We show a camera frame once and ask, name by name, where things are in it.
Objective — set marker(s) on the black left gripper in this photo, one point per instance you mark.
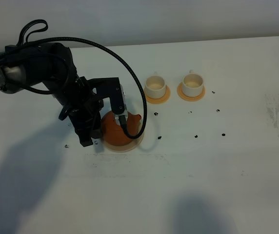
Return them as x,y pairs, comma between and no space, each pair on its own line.
85,100

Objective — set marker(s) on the brown clay teapot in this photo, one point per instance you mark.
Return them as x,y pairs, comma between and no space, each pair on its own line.
113,133

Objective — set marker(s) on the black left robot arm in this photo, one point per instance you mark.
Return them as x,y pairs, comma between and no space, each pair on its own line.
48,69

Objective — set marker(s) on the beige round teapot saucer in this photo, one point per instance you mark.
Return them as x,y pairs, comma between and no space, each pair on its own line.
126,148

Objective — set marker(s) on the left white teacup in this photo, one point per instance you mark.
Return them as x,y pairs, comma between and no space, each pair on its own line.
155,85

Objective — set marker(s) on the white teacup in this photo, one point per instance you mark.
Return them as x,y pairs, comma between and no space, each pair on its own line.
192,84
155,85

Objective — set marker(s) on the left orange coaster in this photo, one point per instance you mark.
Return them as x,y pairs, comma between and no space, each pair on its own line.
160,100

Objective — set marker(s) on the orange coaster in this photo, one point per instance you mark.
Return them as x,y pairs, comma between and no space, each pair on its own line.
160,100
187,98

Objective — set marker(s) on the right orange coaster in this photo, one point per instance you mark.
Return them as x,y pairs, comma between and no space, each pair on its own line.
187,98

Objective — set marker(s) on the right white teacup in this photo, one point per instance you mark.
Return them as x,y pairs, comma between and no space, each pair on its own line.
192,84

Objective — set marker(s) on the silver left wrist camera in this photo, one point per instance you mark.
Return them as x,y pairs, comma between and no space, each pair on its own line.
110,88

